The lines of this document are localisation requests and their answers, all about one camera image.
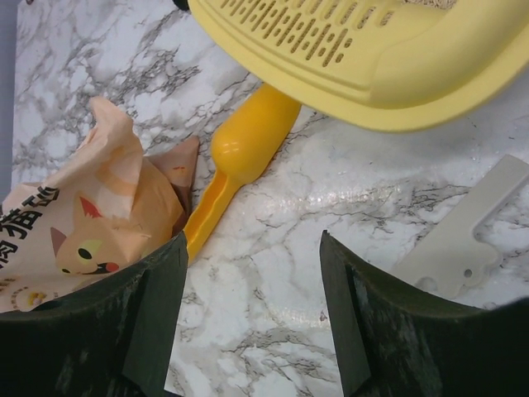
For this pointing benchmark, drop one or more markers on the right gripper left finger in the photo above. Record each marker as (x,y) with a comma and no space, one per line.
(112,338)

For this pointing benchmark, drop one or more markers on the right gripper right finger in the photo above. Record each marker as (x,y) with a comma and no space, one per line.
(392,339)

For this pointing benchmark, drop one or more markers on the white bag sealing clip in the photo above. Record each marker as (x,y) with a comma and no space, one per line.
(450,256)

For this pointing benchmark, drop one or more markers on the pink cat litter bag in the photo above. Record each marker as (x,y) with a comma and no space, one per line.
(106,208)

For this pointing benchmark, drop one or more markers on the yellow litter scoop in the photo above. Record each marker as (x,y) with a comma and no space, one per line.
(241,149)

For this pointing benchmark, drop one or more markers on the yellow litter box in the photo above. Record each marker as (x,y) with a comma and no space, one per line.
(387,66)

